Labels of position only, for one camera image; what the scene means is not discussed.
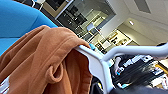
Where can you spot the blue sofa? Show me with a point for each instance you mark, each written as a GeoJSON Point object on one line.
{"type": "Point", "coordinates": [20, 20]}

